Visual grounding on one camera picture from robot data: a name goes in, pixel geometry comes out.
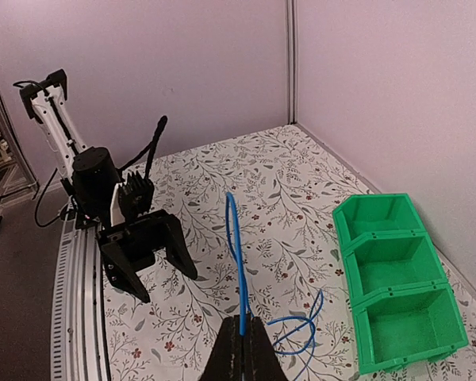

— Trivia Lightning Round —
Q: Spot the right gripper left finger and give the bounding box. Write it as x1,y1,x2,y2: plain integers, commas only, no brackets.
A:
200,316,243,381

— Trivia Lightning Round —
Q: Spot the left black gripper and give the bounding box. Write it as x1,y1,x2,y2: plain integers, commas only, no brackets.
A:
96,210,198,303

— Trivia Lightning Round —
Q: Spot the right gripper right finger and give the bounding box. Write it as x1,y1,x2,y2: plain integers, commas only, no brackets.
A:
244,316,287,381

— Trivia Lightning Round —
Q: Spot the blue cable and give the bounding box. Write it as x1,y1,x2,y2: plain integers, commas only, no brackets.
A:
225,192,325,381

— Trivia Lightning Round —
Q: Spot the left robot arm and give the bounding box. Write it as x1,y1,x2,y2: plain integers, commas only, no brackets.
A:
14,69,198,303

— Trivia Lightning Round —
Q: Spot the floral table mat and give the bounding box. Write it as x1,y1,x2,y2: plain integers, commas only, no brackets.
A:
98,123,476,381

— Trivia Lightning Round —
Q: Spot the green bin right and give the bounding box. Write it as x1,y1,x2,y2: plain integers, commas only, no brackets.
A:
352,283,469,375

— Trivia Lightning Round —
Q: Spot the green bin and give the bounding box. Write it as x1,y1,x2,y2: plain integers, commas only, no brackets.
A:
332,194,426,250
352,283,469,375
342,231,448,307

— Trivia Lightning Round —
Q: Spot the green bin middle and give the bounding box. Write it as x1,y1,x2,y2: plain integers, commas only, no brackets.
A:
342,231,448,307

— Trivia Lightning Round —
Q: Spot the green bin left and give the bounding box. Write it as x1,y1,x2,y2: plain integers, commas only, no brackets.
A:
332,194,426,250

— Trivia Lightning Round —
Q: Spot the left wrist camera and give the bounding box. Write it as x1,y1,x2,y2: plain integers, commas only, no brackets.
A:
110,171,154,227

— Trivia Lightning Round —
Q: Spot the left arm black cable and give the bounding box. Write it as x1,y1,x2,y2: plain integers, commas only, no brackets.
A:
118,114,170,187

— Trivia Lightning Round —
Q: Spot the left aluminium frame post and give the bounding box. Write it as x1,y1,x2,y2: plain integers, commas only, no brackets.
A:
285,0,298,125

